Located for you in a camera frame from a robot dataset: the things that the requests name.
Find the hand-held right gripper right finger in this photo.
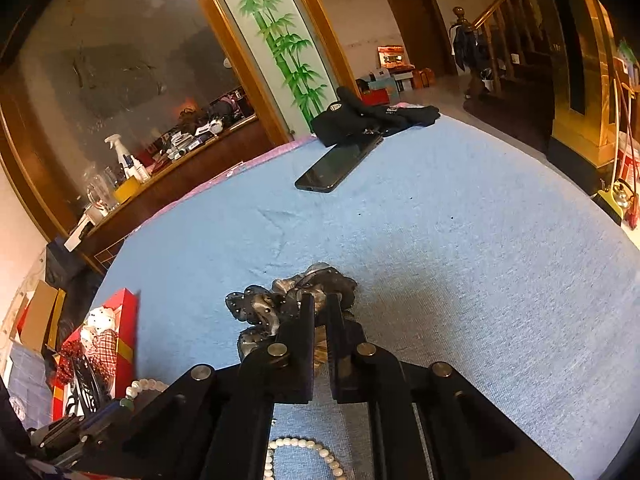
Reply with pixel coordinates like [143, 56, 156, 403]
[326, 294, 573, 480]

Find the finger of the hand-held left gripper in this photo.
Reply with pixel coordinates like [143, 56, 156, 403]
[50, 412, 138, 466]
[31, 400, 128, 448]

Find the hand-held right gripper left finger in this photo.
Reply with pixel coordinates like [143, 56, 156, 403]
[122, 294, 317, 480]

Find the grey studded scrunchie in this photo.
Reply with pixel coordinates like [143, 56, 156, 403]
[225, 262, 358, 366]

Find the dark red dotted scrunchie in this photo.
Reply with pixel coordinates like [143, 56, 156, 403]
[54, 341, 83, 386]

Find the white cherry print scrunchie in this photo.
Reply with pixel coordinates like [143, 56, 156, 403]
[80, 305, 121, 338]

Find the red cardboard box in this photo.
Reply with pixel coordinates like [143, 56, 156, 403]
[51, 287, 141, 423]

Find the black hair clip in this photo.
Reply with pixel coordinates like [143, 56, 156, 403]
[70, 355, 113, 416]

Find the blue checked cloth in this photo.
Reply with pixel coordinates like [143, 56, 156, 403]
[7, 342, 56, 428]

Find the red plaid scrunchie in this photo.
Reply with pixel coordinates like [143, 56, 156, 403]
[82, 330, 119, 381]

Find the brown cardboard box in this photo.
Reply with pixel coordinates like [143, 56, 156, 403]
[15, 280, 67, 356]

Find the black plastic bag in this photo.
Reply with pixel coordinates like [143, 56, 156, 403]
[47, 250, 103, 341]

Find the blue blanket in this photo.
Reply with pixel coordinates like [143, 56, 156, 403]
[90, 110, 640, 480]

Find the black smartphone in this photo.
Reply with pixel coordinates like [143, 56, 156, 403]
[294, 132, 385, 194]

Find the white flat box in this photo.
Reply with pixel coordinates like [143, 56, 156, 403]
[64, 217, 98, 252]

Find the black clothing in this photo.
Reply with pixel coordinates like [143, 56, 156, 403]
[311, 86, 442, 148]

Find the clear glass pitcher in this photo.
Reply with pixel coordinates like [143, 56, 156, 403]
[82, 162, 121, 213]

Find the white spray bottle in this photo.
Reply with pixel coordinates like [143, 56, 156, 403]
[104, 133, 143, 181]

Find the bamboo painted glass panel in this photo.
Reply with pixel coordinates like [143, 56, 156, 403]
[207, 0, 341, 136]

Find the orange printed box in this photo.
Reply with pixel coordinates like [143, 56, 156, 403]
[377, 45, 405, 68]

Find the dark hanging jacket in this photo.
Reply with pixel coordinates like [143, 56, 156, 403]
[448, 22, 488, 73]

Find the brown wooden door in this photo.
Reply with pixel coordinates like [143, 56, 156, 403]
[378, 0, 458, 78]

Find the wooden staircase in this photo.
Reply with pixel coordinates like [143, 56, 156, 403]
[452, 0, 556, 128]

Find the golden pillar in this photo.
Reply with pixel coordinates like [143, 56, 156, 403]
[547, 0, 626, 196]

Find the pearl bracelet with green bead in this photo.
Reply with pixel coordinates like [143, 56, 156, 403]
[120, 379, 171, 411]

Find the white pearl bracelet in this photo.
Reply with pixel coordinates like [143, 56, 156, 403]
[265, 437, 346, 480]

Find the red handled broom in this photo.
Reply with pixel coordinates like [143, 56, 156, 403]
[612, 70, 640, 231]

